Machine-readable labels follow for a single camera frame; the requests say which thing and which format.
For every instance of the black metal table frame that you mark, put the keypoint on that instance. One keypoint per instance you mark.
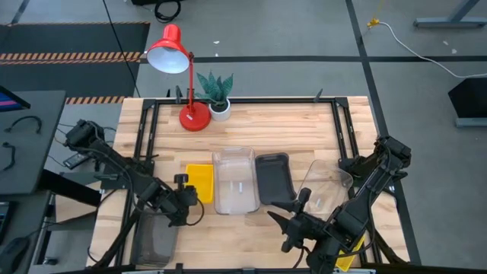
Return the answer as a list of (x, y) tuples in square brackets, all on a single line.
[(266, 100)]

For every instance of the red desk lamp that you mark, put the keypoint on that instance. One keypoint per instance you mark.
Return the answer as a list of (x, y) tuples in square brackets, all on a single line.
[(196, 118)]

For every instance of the clear plastic bin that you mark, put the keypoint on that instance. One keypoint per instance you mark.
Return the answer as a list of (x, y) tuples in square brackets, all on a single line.
[(327, 182), (236, 180)]

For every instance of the grey metal table leg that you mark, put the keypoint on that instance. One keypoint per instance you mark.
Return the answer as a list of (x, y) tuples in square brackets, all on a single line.
[(449, 23)]

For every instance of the black side desk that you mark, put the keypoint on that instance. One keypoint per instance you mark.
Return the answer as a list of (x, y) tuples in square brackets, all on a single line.
[(34, 160)]

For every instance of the black hazard-striped floor mat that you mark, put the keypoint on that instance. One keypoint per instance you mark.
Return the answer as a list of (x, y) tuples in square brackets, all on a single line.
[(68, 38)]

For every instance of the green plant in white pot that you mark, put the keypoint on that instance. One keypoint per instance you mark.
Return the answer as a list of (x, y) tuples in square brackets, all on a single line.
[(220, 112)]

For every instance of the black floor box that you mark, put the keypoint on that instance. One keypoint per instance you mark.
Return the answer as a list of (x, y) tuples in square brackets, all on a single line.
[(470, 99)]

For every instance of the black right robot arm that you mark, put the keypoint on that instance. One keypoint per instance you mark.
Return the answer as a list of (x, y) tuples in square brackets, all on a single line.
[(365, 190)]

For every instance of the computer monitor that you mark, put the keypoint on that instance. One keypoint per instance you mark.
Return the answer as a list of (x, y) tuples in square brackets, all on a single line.
[(11, 100)]

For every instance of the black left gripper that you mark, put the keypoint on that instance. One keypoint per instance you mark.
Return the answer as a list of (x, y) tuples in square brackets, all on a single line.
[(179, 203)]

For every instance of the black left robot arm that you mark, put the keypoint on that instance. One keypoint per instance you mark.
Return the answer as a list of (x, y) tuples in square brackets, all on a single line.
[(114, 160)]

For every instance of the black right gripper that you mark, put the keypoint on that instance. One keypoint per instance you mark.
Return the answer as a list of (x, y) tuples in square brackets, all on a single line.
[(308, 230)]

